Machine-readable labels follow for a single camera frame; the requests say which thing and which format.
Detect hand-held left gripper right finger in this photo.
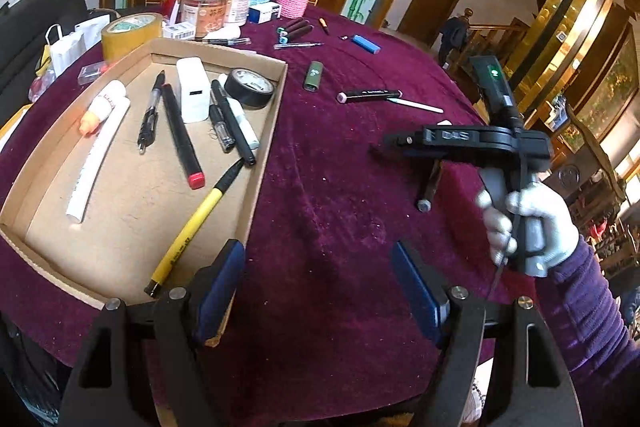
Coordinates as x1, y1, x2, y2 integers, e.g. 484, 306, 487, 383
391, 241, 583, 427

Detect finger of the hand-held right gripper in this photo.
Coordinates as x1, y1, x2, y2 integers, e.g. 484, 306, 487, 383
382, 127, 427, 155

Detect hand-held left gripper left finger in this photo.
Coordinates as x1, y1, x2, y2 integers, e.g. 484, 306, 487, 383
57, 239, 246, 427

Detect black marker grey end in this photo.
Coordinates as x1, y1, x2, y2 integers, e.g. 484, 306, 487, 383
416, 158, 445, 212

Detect long yellow black pen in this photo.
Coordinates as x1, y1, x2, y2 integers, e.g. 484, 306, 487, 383
144, 157, 246, 299

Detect cardboard box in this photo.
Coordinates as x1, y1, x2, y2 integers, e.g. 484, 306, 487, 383
0, 38, 289, 348

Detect black marker red end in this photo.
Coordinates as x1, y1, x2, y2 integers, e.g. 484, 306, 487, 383
161, 83, 207, 190

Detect black white marker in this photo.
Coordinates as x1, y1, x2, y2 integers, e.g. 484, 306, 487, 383
217, 74, 261, 166

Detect black tape roll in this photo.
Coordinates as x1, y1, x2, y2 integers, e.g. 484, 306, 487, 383
223, 68, 277, 110

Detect clear black pen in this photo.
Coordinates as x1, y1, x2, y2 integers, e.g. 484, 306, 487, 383
209, 79, 236, 154

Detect white plastic tube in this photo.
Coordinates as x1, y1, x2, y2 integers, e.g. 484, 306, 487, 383
66, 97, 132, 224

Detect white charger block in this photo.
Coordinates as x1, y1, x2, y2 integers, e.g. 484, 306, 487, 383
176, 58, 211, 124

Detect white glue bottle orange cap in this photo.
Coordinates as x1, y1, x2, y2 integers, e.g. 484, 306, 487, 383
79, 81, 127, 136

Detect person's right forearm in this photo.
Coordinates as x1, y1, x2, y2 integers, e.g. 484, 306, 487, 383
535, 237, 640, 388

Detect person's right hand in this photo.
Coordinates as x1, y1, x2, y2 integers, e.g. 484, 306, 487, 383
475, 179, 580, 278

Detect white pen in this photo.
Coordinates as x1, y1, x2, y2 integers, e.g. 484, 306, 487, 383
387, 97, 445, 114

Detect black marker pink ends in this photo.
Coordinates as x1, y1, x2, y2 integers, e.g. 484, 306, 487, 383
336, 89, 402, 104

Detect dark wooden chair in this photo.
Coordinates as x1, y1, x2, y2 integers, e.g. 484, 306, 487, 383
542, 107, 628, 208

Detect blue lighter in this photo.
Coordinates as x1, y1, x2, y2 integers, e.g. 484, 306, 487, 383
351, 34, 381, 54

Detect wooden stair railing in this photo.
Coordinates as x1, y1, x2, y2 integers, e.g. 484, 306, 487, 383
467, 19, 531, 72

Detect olive green lighter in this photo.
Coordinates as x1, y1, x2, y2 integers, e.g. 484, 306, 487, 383
304, 61, 325, 92

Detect person in doorway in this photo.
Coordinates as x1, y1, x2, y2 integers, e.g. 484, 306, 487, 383
437, 14, 471, 65

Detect wooden door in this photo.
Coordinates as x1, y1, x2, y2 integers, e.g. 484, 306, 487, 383
397, 0, 473, 48

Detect gold pillar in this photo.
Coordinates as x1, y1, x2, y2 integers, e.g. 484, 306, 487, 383
515, 0, 618, 108

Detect small white carton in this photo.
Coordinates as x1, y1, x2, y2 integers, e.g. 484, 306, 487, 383
248, 2, 282, 25

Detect red lid jar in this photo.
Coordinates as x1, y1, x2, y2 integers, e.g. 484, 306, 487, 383
180, 0, 232, 38

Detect small clear plastic packet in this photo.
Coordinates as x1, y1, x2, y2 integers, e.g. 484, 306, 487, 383
78, 62, 108, 84

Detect small white barcode box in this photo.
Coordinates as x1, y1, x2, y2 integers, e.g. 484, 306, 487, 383
162, 21, 195, 40

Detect yellow tape roll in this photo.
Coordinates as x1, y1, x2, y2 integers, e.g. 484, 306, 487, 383
101, 13, 165, 62

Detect white paper bag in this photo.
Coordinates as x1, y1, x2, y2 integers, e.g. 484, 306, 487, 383
45, 24, 88, 78
75, 14, 118, 52

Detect black bag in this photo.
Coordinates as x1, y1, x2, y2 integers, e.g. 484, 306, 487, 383
0, 0, 106, 118

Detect large wall painting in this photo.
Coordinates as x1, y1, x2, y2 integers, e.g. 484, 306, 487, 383
560, 32, 640, 148

